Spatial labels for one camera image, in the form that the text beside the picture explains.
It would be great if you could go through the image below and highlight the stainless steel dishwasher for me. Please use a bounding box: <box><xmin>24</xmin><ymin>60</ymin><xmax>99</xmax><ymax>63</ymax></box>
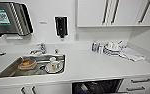
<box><xmin>71</xmin><ymin>77</ymin><xmax>126</xmax><ymax>94</ymax></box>

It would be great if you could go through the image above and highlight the small chrome sink fitting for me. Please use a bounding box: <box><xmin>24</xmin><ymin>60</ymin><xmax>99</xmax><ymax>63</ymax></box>
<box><xmin>54</xmin><ymin>47</ymin><xmax>60</xmax><ymax>55</ymax></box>

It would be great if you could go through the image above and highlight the small white bottle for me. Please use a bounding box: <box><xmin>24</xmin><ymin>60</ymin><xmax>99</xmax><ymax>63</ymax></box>
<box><xmin>97</xmin><ymin>44</ymin><xmax>104</xmax><ymax>55</ymax></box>

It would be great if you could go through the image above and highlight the black soap dispenser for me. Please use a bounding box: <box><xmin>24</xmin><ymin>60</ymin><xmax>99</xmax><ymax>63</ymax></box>
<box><xmin>53</xmin><ymin>15</ymin><xmax>69</xmax><ymax>40</ymax></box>

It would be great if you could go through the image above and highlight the white mug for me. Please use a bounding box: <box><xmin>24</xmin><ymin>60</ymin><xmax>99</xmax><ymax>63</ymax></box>
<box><xmin>44</xmin><ymin>56</ymin><xmax>64</xmax><ymax>75</ymax></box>

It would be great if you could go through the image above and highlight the chrome faucet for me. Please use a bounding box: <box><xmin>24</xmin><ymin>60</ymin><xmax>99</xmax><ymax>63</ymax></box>
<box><xmin>28</xmin><ymin>42</ymin><xmax>48</xmax><ymax>56</ymax></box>

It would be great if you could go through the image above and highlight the stack of white dishes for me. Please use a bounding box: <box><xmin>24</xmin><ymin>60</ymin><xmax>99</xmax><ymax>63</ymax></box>
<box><xmin>103</xmin><ymin>40</ymin><xmax>124</xmax><ymax>58</ymax></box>

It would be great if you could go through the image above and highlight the white two-door base cabinet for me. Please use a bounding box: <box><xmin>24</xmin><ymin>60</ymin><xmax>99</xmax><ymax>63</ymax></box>
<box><xmin>0</xmin><ymin>82</ymin><xmax>74</xmax><ymax>94</ymax></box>

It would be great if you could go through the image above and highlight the orange bowl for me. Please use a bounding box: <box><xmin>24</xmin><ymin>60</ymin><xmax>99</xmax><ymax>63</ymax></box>
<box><xmin>17</xmin><ymin>58</ymin><xmax>38</xmax><ymax>71</ymax></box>

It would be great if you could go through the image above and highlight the grey paper towel dispenser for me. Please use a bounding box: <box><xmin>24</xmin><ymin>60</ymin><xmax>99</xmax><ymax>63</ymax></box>
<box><xmin>0</xmin><ymin>1</ymin><xmax>35</xmax><ymax>39</ymax></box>

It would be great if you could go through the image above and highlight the stainless steel sink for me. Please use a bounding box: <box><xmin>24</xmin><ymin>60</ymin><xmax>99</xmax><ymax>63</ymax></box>
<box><xmin>0</xmin><ymin>53</ymin><xmax>67</xmax><ymax>80</ymax></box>

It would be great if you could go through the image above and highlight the white drawer unit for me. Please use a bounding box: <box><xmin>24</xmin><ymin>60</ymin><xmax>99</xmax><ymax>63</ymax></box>
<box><xmin>118</xmin><ymin>75</ymin><xmax>150</xmax><ymax>94</ymax></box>

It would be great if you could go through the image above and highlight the white wall outlet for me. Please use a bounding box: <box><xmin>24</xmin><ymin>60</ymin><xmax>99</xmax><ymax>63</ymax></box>
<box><xmin>74</xmin><ymin>32</ymin><xmax>80</xmax><ymax>41</ymax></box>

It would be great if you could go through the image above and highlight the white wall cabinet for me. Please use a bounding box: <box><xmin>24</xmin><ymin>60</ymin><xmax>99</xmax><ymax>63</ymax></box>
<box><xmin>76</xmin><ymin>0</ymin><xmax>150</xmax><ymax>29</ymax></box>

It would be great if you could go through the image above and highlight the small white wall plate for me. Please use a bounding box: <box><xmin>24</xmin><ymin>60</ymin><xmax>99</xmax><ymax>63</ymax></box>
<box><xmin>39</xmin><ymin>21</ymin><xmax>48</xmax><ymax>25</ymax></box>

